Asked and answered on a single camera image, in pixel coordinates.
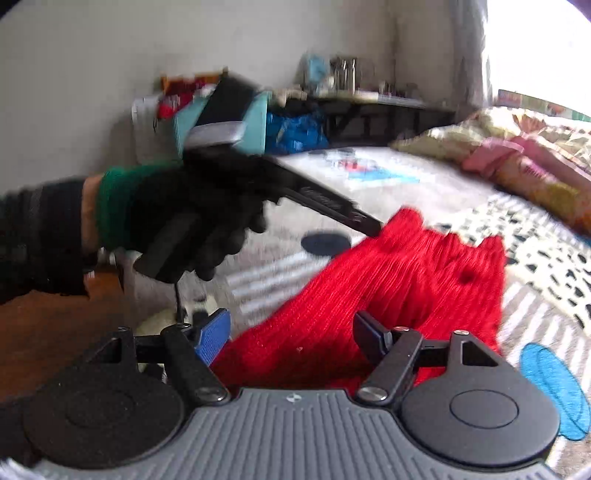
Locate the red knit sweater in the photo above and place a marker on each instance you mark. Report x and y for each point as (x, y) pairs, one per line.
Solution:
(408, 276)

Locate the teal box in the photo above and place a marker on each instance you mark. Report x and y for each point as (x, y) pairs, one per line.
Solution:
(247, 135)

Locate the floral pink quilt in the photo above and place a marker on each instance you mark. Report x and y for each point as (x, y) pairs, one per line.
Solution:
(543, 159)

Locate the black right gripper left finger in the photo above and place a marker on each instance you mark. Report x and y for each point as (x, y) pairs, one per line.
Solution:
(212, 331)

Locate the metal cups on table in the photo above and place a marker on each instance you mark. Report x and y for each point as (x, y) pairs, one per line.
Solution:
(344, 72)

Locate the colourful board by window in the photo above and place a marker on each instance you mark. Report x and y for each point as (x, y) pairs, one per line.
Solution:
(517, 100)

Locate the blue plastic bag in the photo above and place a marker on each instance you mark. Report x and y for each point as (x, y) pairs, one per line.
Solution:
(287, 135)

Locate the dark sleeved left forearm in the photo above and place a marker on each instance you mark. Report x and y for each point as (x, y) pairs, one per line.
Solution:
(50, 237)

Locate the dark side table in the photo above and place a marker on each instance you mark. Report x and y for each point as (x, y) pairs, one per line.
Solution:
(371, 119)

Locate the grey cartoon print blanket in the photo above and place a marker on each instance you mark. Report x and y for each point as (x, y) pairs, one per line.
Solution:
(546, 302)

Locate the black gloved left hand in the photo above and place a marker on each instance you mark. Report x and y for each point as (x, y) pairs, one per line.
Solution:
(184, 216)

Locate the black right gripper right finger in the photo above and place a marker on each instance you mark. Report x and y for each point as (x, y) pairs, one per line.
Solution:
(373, 339)

